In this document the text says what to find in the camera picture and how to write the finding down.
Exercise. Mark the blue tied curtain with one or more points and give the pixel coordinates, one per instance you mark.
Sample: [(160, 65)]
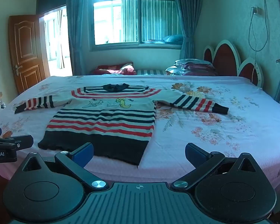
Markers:
[(189, 16)]

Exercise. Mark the striped knit sweater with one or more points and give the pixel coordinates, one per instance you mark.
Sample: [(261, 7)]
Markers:
[(102, 126)]

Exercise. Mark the striped mattress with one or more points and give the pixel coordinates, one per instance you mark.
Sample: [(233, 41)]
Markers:
[(151, 71)]

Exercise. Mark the dark red blanket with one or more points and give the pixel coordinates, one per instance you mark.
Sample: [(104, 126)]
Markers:
[(112, 70)]

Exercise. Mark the sliding window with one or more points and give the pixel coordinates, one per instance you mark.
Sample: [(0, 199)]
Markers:
[(116, 21)]

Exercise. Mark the blue cushion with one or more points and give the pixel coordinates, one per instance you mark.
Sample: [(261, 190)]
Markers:
[(172, 38)]

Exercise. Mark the brown wooden door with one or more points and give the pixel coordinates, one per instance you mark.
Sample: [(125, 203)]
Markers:
[(25, 51)]

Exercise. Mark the wall charger plug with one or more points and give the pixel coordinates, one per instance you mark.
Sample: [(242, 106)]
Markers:
[(256, 11)]

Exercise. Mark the pile of folded bedding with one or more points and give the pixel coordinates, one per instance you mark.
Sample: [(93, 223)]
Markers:
[(196, 66)]

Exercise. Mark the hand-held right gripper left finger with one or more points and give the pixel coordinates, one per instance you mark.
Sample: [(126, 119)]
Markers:
[(84, 154)]

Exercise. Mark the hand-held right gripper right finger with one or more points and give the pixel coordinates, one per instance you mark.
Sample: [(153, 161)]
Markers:
[(193, 154)]

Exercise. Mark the white floral bed sheet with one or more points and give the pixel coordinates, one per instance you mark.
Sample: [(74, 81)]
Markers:
[(200, 142)]

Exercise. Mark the red and white headboard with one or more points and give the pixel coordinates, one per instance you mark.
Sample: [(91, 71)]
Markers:
[(226, 60)]

